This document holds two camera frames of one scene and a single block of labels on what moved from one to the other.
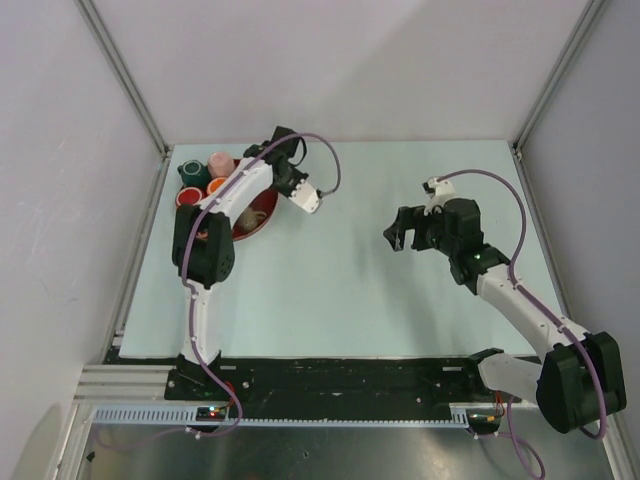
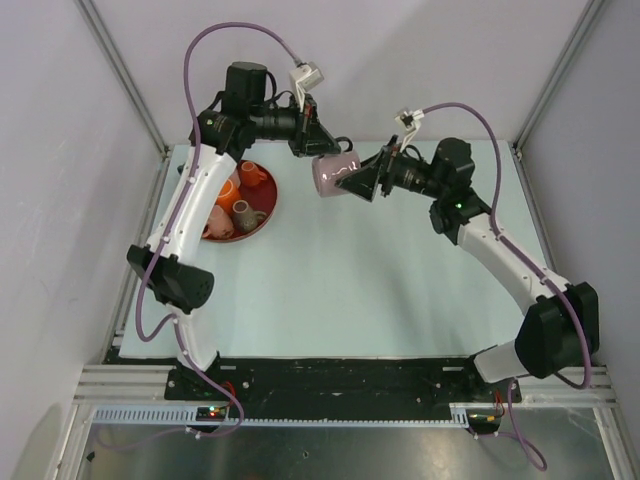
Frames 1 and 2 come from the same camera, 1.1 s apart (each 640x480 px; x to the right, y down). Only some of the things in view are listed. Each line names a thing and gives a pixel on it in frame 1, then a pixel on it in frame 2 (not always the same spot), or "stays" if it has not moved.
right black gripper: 413,218 -> 376,170
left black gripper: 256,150 -> 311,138
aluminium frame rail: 123,385 stays
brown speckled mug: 248,218 stays
